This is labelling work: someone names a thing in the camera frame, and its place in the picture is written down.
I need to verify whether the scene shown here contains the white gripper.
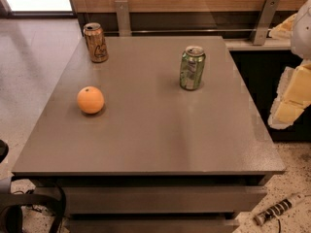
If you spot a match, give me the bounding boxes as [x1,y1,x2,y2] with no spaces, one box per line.
[267,0,311,130]

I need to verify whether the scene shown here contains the gray drawer cabinet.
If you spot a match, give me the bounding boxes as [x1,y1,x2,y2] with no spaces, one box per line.
[13,37,285,233]

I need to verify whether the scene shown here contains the black chair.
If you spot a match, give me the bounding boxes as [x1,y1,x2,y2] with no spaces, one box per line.
[0,139,67,233]

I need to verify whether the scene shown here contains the brown soda can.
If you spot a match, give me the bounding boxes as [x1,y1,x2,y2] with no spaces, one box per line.
[84,22,109,63]

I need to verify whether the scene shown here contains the green soda can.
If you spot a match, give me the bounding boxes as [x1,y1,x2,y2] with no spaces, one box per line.
[180,46,206,90]

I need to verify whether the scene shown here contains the orange fruit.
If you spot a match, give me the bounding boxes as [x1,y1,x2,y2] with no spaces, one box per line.
[77,86,105,115]

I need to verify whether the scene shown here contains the right metal bracket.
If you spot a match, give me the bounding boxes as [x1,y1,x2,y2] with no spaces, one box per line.
[250,0,280,46]

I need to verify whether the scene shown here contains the white power strip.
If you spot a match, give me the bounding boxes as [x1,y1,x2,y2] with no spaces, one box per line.
[254,193,305,226]

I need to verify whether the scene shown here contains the metal bracket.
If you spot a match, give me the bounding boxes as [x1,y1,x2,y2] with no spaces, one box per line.
[115,0,132,37]
[250,0,280,46]

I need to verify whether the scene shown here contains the left metal bracket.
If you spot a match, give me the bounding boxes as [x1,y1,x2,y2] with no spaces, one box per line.
[115,0,132,37]

